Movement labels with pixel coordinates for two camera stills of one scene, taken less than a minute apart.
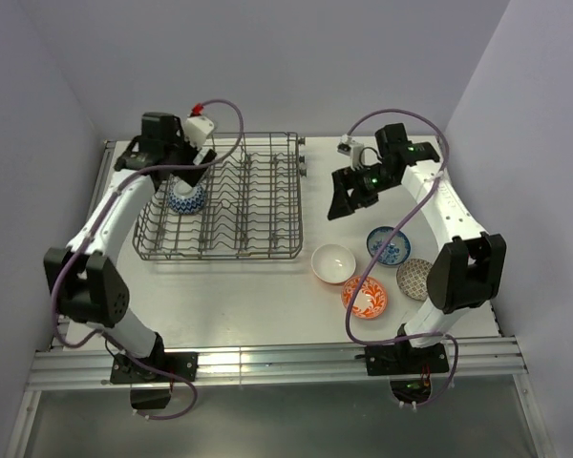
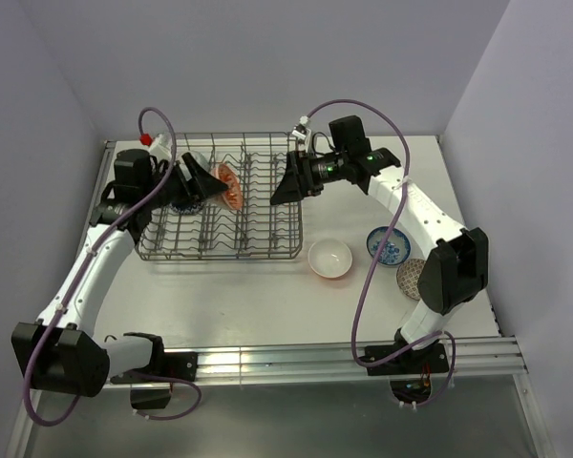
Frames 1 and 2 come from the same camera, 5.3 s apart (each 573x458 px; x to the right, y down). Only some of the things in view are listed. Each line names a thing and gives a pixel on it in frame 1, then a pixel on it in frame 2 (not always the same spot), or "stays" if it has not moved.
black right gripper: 342,204 to 299,176
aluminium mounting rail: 84,370 stays
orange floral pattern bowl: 371,300 to 232,196
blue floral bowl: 396,251 stays
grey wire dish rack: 253,207 stays
